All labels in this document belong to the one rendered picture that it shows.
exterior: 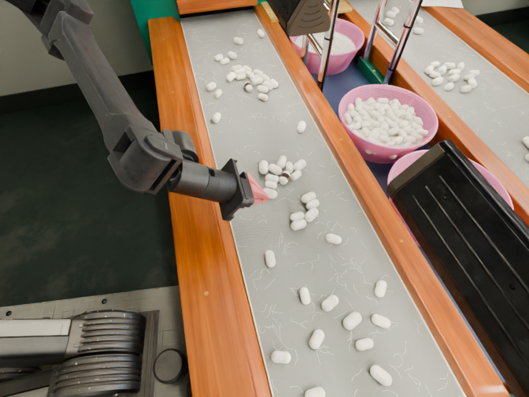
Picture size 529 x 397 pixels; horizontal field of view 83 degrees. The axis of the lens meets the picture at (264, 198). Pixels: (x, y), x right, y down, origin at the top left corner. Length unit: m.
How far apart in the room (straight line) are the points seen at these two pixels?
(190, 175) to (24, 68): 2.05
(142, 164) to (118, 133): 0.06
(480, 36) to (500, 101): 0.33
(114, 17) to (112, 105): 1.73
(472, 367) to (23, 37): 2.40
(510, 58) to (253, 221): 1.03
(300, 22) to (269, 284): 0.48
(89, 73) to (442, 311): 0.72
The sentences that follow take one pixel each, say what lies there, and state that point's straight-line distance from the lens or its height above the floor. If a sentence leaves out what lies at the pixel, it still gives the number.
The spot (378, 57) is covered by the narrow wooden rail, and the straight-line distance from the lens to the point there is 1.20.
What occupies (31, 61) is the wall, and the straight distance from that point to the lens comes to 2.43.
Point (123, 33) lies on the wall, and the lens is 2.26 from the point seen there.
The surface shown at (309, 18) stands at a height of 1.07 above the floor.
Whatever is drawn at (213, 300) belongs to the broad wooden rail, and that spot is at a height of 0.77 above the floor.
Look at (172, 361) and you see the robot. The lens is 0.79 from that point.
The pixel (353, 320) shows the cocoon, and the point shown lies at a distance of 0.59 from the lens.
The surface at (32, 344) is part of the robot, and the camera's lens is 0.61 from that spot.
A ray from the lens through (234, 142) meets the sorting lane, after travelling 0.82.
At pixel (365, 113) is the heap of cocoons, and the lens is 0.95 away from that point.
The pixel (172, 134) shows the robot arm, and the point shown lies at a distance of 0.56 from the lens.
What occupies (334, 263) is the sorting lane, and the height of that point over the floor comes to 0.74.
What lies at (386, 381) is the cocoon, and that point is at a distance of 0.59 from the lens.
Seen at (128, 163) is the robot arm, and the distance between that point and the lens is 0.46.
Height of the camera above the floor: 1.32
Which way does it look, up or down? 55 degrees down
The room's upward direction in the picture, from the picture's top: straight up
